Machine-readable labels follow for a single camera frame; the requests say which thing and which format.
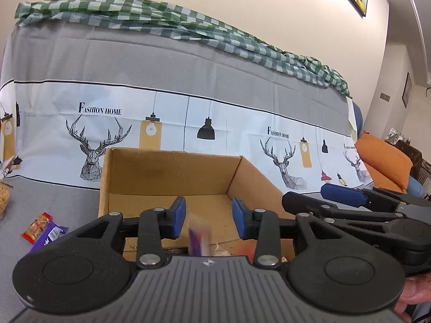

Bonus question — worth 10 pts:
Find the blue sofa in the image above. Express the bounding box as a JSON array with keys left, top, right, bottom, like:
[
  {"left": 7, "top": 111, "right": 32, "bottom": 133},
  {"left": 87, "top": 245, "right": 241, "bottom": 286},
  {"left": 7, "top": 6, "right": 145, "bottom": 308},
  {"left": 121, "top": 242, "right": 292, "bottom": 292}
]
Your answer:
[{"left": 352, "top": 103, "right": 365, "bottom": 136}]

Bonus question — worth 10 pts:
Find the grey deer print sofa cover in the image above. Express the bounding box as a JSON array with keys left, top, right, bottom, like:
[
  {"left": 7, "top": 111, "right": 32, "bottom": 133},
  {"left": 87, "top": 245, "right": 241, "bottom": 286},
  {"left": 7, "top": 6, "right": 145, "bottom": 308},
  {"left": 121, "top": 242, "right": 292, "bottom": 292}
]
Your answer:
[{"left": 0, "top": 23, "right": 374, "bottom": 270}]

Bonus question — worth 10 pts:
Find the small white black packet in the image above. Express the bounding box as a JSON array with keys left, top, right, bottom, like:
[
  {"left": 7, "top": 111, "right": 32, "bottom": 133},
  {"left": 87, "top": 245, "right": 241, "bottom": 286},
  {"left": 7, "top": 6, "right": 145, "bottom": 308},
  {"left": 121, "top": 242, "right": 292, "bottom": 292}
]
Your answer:
[{"left": 2, "top": 156, "right": 23, "bottom": 178}]

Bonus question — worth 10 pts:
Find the green checkered cloth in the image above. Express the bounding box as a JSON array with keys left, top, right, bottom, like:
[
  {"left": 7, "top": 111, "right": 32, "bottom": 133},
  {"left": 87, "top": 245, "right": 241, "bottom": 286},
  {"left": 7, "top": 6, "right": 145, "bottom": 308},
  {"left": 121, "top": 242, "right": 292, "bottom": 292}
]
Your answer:
[{"left": 14, "top": 0, "right": 351, "bottom": 99}]

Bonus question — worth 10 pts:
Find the small orange red snack bar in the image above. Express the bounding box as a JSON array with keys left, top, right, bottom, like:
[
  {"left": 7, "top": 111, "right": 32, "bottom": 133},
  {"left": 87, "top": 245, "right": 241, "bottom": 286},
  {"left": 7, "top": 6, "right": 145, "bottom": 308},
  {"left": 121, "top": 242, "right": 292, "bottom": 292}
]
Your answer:
[{"left": 21, "top": 212, "right": 54, "bottom": 244}]

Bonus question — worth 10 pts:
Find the dark wooden cabinet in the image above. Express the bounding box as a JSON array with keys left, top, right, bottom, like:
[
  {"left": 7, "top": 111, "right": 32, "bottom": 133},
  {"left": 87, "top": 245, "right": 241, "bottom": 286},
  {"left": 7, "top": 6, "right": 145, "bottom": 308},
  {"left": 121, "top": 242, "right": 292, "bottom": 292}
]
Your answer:
[{"left": 395, "top": 139, "right": 431, "bottom": 184}]

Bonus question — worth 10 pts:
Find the orange cushion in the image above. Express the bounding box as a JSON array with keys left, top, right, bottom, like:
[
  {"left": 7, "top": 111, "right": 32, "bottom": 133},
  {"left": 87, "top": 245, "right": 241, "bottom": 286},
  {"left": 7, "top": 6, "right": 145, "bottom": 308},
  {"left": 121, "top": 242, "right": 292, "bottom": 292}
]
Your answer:
[{"left": 354, "top": 134, "right": 414, "bottom": 195}]

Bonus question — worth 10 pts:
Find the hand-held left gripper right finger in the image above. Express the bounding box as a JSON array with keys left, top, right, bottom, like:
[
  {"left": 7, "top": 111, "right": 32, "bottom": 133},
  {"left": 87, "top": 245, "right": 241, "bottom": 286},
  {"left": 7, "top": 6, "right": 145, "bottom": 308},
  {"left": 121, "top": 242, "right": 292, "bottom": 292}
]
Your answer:
[{"left": 232, "top": 198, "right": 341, "bottom": 270}]

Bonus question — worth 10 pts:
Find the small dark wall frame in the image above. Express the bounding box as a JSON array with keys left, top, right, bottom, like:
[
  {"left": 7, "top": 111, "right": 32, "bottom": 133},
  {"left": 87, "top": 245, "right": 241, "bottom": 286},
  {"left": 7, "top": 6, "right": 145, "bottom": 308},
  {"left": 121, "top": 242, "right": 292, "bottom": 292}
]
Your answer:
[{"left": 402, "top": 72, "right": 413, "bottom": 109}]

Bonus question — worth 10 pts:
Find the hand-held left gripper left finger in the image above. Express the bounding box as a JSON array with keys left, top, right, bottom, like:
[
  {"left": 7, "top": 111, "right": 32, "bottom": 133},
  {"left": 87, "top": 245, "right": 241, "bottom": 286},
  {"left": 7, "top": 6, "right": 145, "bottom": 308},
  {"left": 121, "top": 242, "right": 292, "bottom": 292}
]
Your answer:
[{"left": 72, "top": 197, "right": 187, "bottom": 270}]

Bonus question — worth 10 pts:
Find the brown cardboard box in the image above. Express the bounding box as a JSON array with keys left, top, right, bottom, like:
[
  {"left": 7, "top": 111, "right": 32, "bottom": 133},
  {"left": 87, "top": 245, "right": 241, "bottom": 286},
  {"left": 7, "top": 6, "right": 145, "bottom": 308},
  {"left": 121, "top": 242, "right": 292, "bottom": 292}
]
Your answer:
[{"left": 98, "top": 147, "right": 304, "bottom": 264}]

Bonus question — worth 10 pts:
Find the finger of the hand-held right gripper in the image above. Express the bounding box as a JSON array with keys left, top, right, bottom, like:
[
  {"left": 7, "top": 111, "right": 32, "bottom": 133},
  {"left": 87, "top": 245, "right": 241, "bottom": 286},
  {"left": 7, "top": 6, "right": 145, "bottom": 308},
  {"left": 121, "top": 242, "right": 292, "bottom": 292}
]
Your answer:
[
  {"left": 281, "top": 192, "right": 405, "bottom": 225},
  {"left": 320, "top": 183, "right": 431, "bottom": 214}
]

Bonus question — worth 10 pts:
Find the blue cushion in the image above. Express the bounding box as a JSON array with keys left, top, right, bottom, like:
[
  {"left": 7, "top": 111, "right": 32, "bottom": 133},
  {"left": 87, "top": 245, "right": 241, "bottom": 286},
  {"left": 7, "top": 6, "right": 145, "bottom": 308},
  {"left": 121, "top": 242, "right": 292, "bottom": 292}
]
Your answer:
[{"left": 406, "top": 175, "right": 431, "bottom": 200}]

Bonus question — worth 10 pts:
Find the person's right hand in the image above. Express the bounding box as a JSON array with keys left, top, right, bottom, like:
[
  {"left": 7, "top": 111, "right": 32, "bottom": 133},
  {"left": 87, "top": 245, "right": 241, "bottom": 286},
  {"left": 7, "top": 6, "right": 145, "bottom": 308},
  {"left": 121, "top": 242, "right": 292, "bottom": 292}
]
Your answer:
[{"left": 393, "top": 273, "right": 431, "bottom": 323}]

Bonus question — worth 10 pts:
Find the clear bag of crackers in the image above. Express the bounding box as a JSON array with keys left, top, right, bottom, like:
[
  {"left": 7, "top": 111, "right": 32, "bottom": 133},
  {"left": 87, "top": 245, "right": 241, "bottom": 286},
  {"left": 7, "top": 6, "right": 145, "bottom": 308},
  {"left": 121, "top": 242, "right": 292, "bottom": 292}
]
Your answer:
[{"left": 0, "top": 180, "right": 13, "bottom": 222}]

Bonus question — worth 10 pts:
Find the purple chocolate bar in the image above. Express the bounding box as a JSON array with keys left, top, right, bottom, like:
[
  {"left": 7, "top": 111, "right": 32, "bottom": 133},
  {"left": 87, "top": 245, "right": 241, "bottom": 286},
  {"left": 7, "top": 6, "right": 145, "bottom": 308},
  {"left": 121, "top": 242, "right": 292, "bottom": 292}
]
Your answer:
[{"left": 29, "top": 221, "right": 69, "bottom": 253}]

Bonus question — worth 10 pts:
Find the purple snack packet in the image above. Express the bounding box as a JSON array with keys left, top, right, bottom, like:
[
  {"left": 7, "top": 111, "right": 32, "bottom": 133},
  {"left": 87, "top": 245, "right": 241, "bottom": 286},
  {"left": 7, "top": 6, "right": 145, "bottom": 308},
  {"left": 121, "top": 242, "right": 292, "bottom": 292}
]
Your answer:
[{"left": 189, "top": 220, "right": 213, "bottom": 257}]

